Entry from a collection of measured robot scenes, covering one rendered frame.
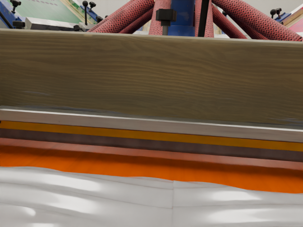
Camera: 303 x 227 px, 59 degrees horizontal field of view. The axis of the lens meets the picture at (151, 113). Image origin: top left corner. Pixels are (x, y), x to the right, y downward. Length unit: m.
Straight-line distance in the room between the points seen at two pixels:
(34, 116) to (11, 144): 0.06
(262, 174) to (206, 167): 0.04
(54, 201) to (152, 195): 0.06
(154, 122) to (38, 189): 0.09
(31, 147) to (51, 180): 0.08
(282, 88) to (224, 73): 0.05
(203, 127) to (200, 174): 0.04
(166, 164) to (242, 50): 0.11
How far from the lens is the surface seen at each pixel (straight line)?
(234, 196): 0.18
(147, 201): 0.17
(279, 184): 0.22
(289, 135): 0.23
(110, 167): 0.22
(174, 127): 0.21
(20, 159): 0.25
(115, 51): 0.22
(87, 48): 0.23
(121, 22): 0.88
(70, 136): 0.25
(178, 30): 1.01
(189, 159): 0.24
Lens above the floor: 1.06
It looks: 13 degrees down
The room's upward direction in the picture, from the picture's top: 3 degrees clockwise
